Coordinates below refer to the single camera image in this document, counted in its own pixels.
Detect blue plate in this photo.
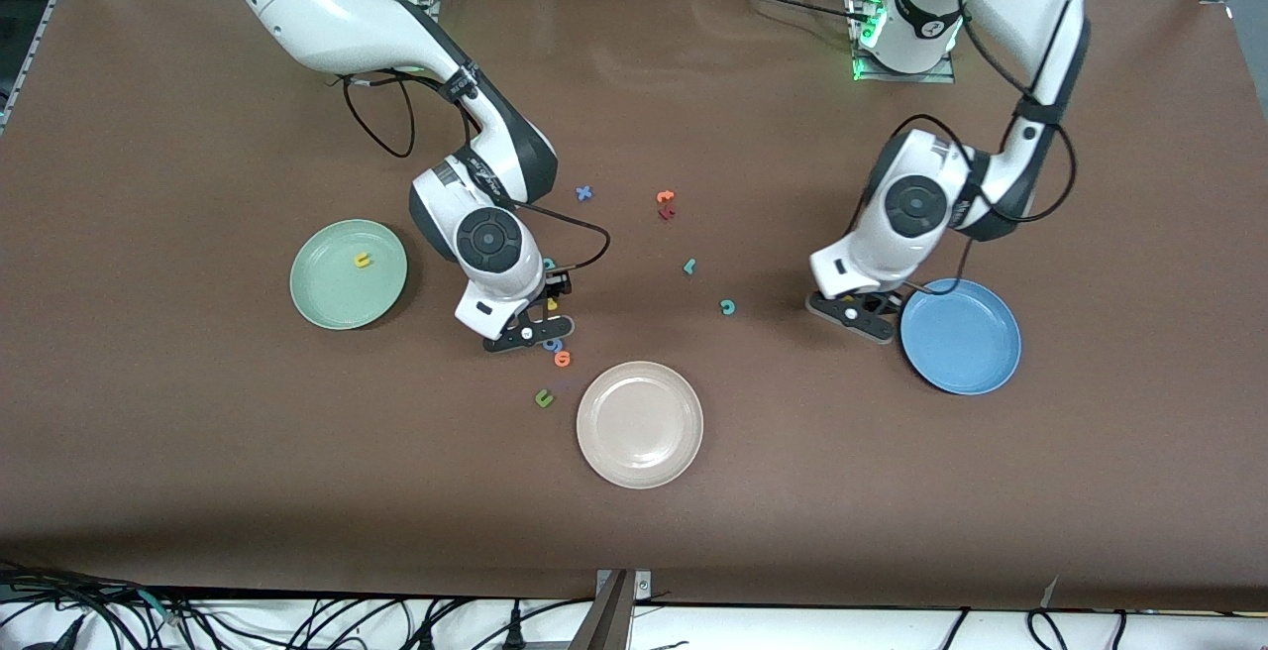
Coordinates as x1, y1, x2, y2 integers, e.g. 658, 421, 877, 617
899, 278, 1022, 396

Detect beige plate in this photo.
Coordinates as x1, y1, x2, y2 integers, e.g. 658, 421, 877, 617
576, 361, 705, 489

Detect green plate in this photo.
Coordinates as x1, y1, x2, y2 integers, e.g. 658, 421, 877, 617
289, 219, 409, 331

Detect brown table cover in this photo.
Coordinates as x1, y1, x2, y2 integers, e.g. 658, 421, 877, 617
0, 0, 1268, 611

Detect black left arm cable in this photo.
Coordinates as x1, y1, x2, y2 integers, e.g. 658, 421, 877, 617
887, 0, 1078, 294

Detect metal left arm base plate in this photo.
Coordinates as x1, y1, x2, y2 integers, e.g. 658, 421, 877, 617
847, 0, 957, 84

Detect aluminium profile post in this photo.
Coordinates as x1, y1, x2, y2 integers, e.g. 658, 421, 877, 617
570, 569, 655, 650

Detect black cable bundle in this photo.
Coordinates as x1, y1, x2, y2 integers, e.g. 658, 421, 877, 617
0, 556, 199, 650

